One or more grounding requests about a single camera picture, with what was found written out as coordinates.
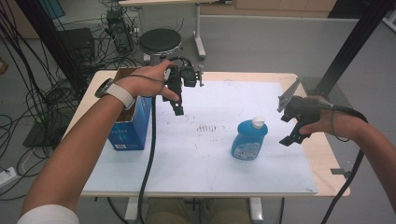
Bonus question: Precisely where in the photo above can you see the white-legged desk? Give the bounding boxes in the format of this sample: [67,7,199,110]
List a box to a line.
[118,0,233,61]

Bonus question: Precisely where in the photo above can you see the thin white cable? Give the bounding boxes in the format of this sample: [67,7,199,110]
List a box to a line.
[21,147,35,166]

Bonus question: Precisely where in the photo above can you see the teal panel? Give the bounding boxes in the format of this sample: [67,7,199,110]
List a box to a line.
[37,0,66,21]

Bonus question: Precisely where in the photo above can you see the black metal post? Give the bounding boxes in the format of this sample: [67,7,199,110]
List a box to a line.
[13,0,87,94]
[307,0,396,104]

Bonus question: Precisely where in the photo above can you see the white power strip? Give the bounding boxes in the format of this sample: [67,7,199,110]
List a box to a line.
[0,166,17,189]

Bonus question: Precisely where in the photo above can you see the grey tape strip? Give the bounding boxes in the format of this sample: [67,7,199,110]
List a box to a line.
[330,167,352,179]

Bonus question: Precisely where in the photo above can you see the person's left hand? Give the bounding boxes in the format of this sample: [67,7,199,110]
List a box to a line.
[115,60,181,103]

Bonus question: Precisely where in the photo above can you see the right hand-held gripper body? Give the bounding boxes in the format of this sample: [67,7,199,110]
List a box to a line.
[276,77,322,126]

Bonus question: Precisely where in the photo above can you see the blue bottle with white cap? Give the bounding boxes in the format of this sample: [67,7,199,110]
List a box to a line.
[231,116,269,161]

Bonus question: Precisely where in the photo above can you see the black round stool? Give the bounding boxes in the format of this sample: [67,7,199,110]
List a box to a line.
[138,27,184,68]

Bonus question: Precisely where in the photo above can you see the white table leg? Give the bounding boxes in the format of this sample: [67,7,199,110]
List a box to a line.
[124,196,141,224]
[248,196,264,224]

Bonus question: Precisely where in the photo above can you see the person's right hand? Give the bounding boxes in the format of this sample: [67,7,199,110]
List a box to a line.
[298,94,360,142]

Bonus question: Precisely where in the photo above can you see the blue cardboard box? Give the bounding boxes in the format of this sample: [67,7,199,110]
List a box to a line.
[106,66,153,151]

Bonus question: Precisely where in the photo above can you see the left hand-held gripper black cable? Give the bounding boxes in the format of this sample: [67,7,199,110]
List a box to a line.
[136,94,157,224]

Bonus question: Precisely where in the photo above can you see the black floor mat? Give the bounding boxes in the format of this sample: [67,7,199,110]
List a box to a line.
[22,119,76,148]

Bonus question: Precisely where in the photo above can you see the white table mat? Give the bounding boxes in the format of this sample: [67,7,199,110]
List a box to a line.
[83,79,318,195]

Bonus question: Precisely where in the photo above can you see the wooden cabinet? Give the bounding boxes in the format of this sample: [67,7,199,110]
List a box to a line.
[200,0,338,19]

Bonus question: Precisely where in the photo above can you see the person's khaki trouser legs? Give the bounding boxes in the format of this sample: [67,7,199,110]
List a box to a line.
[145,197,252,224]

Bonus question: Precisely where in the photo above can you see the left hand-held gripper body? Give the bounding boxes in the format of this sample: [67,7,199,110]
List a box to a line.
[162,63,205,105]

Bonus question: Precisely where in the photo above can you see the person's white sleeve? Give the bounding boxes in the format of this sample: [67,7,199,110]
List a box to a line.
[17,203,80,224]

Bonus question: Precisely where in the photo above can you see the wristwatch with white band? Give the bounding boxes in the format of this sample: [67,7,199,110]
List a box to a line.
[94,77,137,110]

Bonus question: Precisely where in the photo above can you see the black computer tower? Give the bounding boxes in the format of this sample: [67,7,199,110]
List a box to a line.
[106,8,135,54]

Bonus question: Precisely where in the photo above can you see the tangle of black floor cables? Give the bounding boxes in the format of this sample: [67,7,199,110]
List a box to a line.
[0,0,148,202]

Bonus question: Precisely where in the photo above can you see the black equipment box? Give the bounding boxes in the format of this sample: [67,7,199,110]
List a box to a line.
[57,27,96,63]

